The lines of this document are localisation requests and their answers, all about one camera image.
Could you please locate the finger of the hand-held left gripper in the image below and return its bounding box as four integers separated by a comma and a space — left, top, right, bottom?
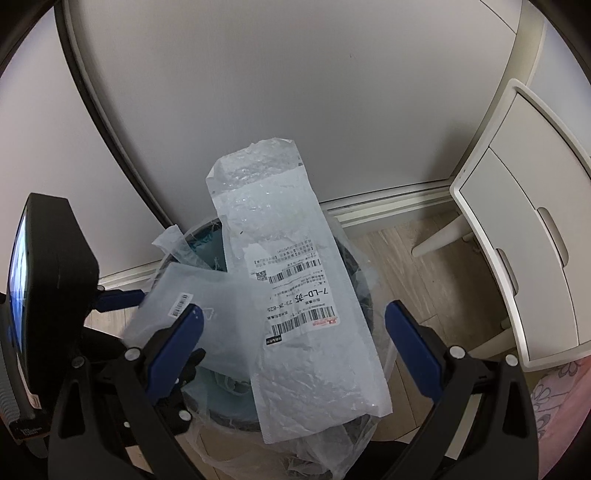
154, 348, 207, 437
83, 289, 148, 325

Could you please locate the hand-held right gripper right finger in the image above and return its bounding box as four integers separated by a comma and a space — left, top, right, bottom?
385, 299, 541, 480

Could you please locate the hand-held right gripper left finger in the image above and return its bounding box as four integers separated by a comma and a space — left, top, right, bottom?
48, 303, 206, 480

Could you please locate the round blue-grey trash bin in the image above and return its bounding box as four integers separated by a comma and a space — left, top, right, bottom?
161, 222, 384, 467

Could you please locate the frosted plastic bag barcode sticker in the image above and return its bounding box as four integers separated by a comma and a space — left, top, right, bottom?
124, 263, 264, 391

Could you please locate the trash bin with plastic liner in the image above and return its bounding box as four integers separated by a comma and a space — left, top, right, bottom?
152, 217, 398, 480

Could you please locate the bubble mailer with shipping label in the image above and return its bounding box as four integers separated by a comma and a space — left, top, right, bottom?
205, 137, 393, 446

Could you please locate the white baseboard trim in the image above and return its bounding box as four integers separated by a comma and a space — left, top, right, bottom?
97, 182, 458, 287

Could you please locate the pink floral blanket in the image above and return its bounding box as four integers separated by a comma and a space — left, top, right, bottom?
531, 355, 591, 444

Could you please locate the white nightstand with drawers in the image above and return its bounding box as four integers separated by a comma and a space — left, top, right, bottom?
412, 78, 591, 372

